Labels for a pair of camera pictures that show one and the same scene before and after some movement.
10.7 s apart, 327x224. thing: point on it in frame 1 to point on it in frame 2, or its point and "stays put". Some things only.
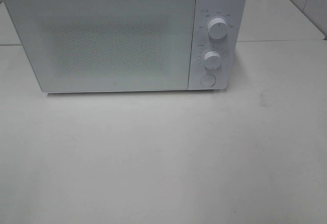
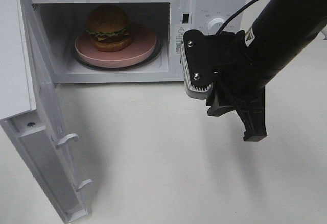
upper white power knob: (217, 28) stays put
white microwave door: (89, 42) to (30, 113)
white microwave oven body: (123, 35) stays put
